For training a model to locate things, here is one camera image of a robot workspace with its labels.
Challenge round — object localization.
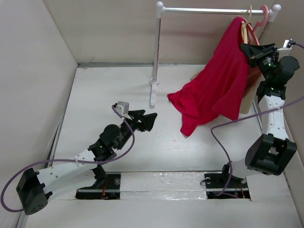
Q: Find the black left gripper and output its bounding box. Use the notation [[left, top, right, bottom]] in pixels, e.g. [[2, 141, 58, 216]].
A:
[[116, 109, 155, 150]]

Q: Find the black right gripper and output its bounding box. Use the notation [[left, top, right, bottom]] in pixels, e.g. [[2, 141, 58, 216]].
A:
[[241, 42, 279, 82]]

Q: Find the beige plastic hanger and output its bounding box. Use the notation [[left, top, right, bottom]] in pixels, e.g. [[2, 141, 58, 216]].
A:
[[241, 5, 255, 44]]

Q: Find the red t shirt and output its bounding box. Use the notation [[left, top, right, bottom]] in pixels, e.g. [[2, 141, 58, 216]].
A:
[[167, 17, 248, 137]]

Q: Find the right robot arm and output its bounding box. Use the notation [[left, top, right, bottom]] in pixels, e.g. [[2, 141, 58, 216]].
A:
[[219, 44, 300, 187]]

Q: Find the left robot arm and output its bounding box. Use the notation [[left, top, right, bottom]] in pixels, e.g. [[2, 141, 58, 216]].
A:
[[16, 102, 157, 215]]

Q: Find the beige t shirt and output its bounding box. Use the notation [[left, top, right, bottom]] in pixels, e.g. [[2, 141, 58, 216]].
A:
[[190, 66, 262, 114]]

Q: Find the pink plastic hanger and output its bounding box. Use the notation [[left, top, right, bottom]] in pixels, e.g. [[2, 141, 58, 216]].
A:
[[251, 5, 269, 45]]

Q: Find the white clothes rack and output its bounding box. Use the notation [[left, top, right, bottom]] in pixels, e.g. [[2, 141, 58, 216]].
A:
[[150, 1, 282, 108]]

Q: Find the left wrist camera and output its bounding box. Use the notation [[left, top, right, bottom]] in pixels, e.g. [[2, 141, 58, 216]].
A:
[[112, 101, 129, 117]]

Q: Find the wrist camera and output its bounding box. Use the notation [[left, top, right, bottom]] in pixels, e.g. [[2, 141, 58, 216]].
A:
[[278, 39, 296, 51], [112, 101, 129, 117]]

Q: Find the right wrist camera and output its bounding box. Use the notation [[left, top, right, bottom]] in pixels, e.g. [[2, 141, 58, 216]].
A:
[[278, 39, 296, 51]]

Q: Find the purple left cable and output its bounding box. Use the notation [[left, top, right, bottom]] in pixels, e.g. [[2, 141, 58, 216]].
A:
[[0, 106, 136, 212]]

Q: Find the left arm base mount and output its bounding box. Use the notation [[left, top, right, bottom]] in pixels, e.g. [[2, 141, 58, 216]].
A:
[[75, 165, 121, 200]]

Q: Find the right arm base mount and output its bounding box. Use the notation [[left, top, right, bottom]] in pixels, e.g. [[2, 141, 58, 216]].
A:
[[200, 164, 250, 200]]

